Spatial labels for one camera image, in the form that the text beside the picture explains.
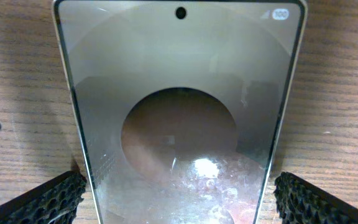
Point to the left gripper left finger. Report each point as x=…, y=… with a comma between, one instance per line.
x=54, y=202

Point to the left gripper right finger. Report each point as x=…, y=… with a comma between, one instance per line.
x=300, y=202

